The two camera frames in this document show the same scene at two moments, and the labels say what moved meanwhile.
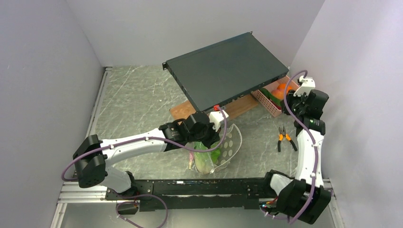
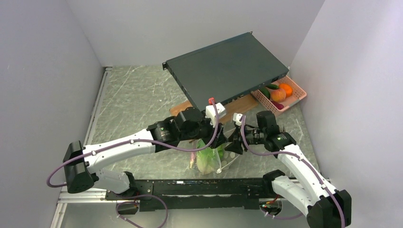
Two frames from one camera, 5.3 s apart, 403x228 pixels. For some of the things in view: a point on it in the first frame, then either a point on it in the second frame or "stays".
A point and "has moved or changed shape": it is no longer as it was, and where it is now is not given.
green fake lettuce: x=204 y=160 stays
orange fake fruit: x=282 y=87 stays
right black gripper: x=291 y=97 to x=235 y=146
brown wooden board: x=183 y=109 stays
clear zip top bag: x=206 y=162 has moved or changed shape
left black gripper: x=215 y=137 stays
